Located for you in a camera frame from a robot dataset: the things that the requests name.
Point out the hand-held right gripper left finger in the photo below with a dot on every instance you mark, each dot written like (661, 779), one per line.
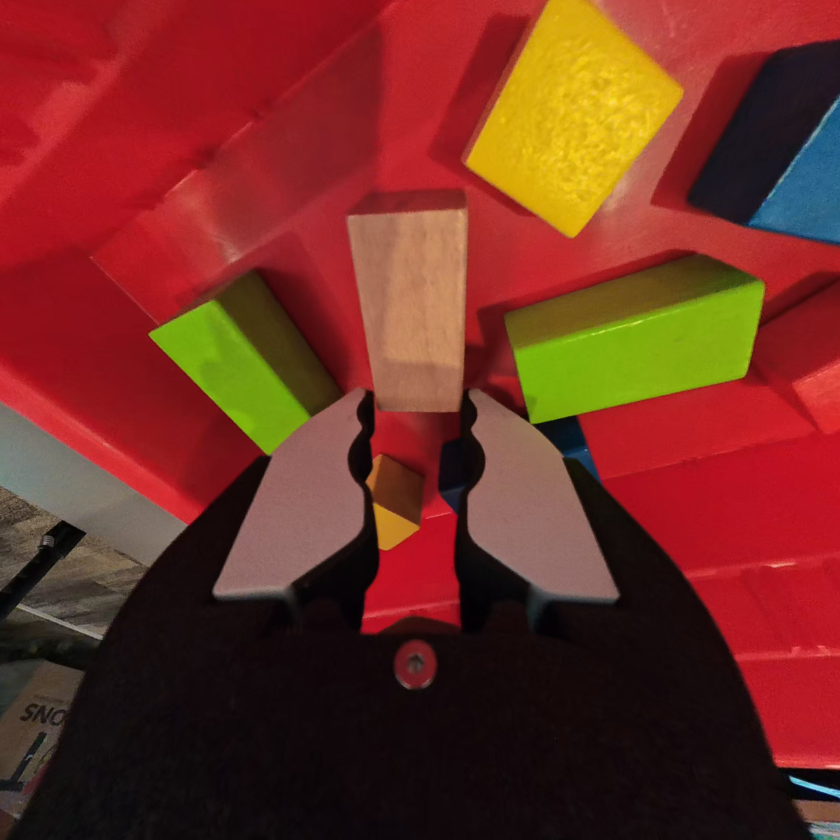
(295, 519)

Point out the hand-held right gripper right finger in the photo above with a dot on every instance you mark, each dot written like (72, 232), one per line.
(532, 519)

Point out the pile of coloured wooden blocks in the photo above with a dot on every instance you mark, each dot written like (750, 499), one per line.
(630, 335)

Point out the natural wood block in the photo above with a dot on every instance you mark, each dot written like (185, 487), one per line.
(410, 309)

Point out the red plastic bin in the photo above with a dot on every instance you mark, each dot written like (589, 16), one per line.
(158, 105)

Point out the brown cardboard box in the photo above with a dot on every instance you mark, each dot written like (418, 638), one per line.
(33, 722)

